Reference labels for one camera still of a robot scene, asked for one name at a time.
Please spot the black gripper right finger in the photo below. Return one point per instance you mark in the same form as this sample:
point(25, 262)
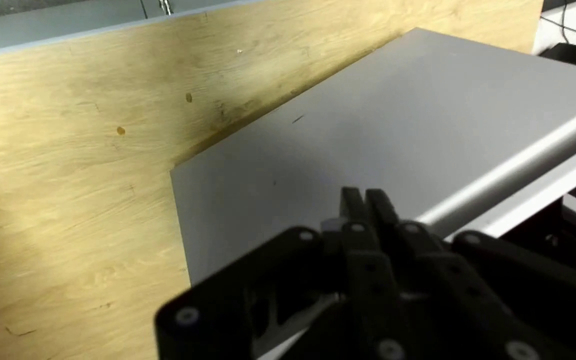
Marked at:
point(383, 211)

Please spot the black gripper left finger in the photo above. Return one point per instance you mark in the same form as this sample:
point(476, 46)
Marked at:
point(355, 212)

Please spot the grey metal cabinet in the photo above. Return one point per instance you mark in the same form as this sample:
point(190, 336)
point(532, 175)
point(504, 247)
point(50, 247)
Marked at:
point(369, 112)

